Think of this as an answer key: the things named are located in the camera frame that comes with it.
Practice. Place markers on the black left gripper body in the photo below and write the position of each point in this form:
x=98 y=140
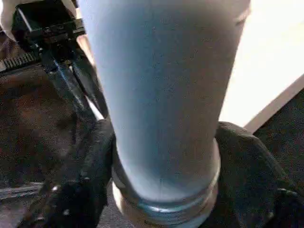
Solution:
x=47 y=28

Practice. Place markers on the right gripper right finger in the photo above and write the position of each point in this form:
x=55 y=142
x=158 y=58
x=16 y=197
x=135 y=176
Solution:
x=249 y=185

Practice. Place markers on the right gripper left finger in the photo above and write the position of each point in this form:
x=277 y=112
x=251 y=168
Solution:
x=80 y=190

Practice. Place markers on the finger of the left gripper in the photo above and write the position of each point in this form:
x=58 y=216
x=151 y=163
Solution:
x=91 y=85
x=69 y=88

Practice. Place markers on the white plastic table leg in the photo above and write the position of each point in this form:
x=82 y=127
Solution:
x=161 y=95

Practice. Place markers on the white plastic table top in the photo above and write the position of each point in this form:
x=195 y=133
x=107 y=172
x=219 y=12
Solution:
x=266 y=59

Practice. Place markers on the black work mat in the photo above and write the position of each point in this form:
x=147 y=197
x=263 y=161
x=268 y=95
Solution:
x=35 y=130

